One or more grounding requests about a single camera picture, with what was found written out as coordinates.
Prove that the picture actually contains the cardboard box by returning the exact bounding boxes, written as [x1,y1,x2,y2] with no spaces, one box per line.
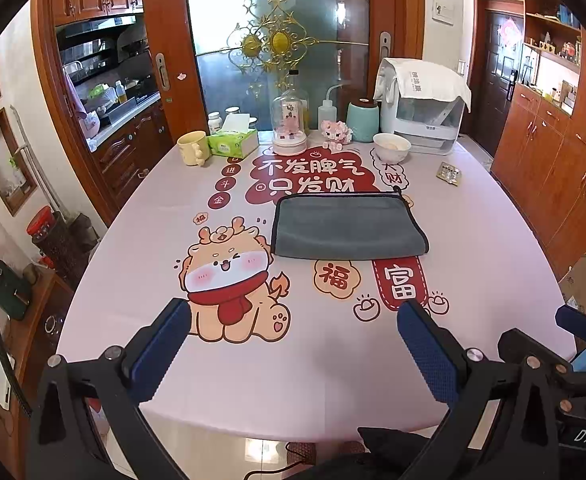
[557,249,586,317]

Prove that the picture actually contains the white bowl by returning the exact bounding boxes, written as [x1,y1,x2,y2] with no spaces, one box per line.
[372,133,413,164]

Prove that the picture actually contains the pink block toy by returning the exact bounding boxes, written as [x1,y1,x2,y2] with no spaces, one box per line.
[320,119,353,149]

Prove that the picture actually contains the gold door ornament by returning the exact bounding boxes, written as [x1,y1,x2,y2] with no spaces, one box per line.
[226,0,347,74]

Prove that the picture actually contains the dark green bag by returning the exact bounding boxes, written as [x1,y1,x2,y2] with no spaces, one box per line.
[0,259,33,322]

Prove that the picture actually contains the black cloth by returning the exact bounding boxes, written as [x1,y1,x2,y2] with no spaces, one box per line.
[356,426,430,462]

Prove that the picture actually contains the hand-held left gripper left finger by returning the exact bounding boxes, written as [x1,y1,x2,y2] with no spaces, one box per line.
[26,298,194,480]

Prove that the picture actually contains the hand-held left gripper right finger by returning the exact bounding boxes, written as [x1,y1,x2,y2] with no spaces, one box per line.
[397,300,572,480]

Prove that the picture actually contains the pink printed tablecloth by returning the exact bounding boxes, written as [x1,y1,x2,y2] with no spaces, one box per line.
[54,132,580,435]

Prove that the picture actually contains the grey towel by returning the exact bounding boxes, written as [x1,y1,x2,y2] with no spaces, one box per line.
[271,186,430,261]

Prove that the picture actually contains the mint green canister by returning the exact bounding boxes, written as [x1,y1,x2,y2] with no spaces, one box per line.
[346,98,382,144]

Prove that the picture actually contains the glass dome with pink base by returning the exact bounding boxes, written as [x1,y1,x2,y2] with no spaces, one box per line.
[271,87,309,156]

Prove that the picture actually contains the white squeeze bottle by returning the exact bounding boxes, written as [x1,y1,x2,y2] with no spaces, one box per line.
[316,85,350,137]

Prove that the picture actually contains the green tissue box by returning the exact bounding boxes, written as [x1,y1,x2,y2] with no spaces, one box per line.
[207,112,260,160]

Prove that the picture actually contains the red-lidded jar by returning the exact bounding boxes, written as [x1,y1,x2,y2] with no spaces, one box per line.
[26,205,57,241]

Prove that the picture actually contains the yellow mug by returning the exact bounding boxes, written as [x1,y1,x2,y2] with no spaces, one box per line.
[176,131,210,167]

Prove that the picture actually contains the dark front door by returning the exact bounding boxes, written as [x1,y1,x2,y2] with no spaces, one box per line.
[482,9,524,137]

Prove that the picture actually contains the dark wicker basket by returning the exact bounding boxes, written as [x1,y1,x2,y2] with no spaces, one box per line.
[32,214,102,287]

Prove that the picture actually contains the white cloth cover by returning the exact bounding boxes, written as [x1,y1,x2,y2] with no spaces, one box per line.
[373,57,473,114]

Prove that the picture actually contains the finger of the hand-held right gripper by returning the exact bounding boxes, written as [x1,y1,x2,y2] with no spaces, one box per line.
[555,304,586,357]
[497,328,574,379]

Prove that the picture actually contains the silver blister pack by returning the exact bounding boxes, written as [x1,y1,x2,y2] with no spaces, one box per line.
[435,161,464,187]

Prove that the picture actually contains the wooden wall cabinet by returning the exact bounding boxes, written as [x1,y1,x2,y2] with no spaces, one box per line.
[489,0,586,282]

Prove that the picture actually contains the white wall switch panel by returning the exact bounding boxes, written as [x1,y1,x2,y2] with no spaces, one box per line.
[431,0,456,24]

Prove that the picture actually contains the white countertop appliance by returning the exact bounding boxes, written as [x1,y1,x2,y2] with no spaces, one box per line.
[380,91,463,154]

